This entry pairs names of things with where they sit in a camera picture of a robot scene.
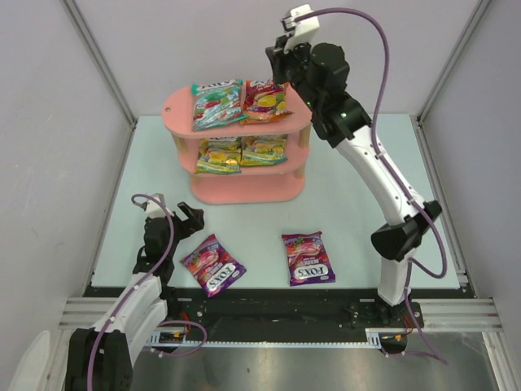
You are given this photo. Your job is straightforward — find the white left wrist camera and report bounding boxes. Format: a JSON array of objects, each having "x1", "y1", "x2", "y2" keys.
[{"x1": 142, "y1": 193, "x2": 166, "y2": 219}]

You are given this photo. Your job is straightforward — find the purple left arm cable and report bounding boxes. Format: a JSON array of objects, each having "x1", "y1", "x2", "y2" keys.
[{"x1": 87, "y1": 195, "x2": 176, "y2": 391}]

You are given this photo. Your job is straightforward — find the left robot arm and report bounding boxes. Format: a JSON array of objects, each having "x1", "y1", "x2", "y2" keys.
[{"x1": 64, "y1": 194, "x2": 204, "y2": 390}]

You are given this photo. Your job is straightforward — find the teal Fox's candy bag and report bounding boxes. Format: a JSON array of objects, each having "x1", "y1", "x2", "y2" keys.
[{"x1": 191, "y1": 79, "x2": 245, "y2": 131}]

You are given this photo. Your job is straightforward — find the green Fox's candy bag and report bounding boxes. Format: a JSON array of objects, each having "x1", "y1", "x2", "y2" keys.
[{"x1": 195, "y1": 137, "x2": 242, "y2": 175}]

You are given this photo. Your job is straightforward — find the yellow-green Fox's candy bag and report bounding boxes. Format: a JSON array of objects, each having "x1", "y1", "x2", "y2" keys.
[{"x1": 241, "y1": 134, "x2": 287, "y2": 167}]

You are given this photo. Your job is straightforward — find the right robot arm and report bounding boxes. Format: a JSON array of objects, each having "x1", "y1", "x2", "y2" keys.
[{"x1": 265, "y1": 36, "x2": 441, "y2": 306}]

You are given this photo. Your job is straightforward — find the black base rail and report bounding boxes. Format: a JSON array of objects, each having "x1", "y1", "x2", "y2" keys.
[{"x1": 165, "y1": 288, "x2": 424, "y2": 345}]

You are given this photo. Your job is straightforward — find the purple fox's bag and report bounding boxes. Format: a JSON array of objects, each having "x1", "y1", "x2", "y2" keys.
[
  {"x1": 282, "y1": 231, "x2": 336, "y2": 287},
  {"x1": 181, "y1": 235, "x2": 247, "y2": 298}
]

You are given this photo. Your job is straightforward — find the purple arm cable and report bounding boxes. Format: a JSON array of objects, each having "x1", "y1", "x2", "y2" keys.
[
  {"x1": 87, "y1": 195, "x2": 176, "y2": 391},
  {"x1": 296, "y1": 7, "x2": 449, "y2": 279}
]

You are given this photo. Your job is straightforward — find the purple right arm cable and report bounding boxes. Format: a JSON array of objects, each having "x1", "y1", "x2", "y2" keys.
[{"x1": 296, "y1": 7, "x2": 449, "y2": 279}]

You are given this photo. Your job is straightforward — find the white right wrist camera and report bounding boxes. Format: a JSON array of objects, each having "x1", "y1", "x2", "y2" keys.
[{"x1": 282, "y1": 4, "x2": 320, "y2": 54}]

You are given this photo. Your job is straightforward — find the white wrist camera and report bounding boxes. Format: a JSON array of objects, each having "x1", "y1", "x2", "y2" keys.
[
  {"x1": 282, "y1": 4, "x2": 320, "y2": 54},
  {"x1": 142, "y1": 193, "x2": 166, "y2": 219}
]

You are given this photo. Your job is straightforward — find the pink three-tier wooden shelf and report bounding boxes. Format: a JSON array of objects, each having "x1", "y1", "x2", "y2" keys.
[{"x1": 161, "y1": 83, "x2": 311, "y2": 204}]

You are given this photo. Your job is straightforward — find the orange Fox's candy bag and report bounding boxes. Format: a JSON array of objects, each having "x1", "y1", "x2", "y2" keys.
[{"x1": 239, "y1": 80, "x2": 293, "y2": 125}]

